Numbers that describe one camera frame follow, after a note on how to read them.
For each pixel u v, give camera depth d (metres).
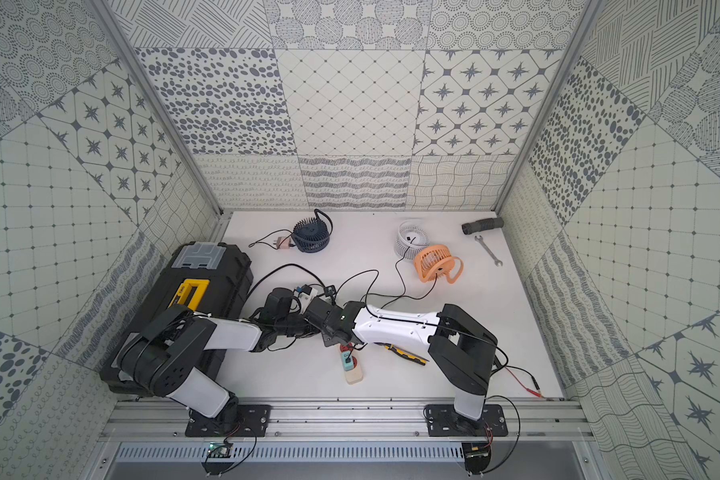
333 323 0.62
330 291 0.76
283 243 1.05
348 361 0.76
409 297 0.95
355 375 0.80
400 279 0.96
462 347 0.45
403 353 0.84
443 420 0.74
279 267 1.04
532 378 0.81
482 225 1.12
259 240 1.01
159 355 0.46
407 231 1.07
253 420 0.74
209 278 0.80
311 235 1.07
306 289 0.87
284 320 0.78
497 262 1.06
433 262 0.91
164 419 0.75
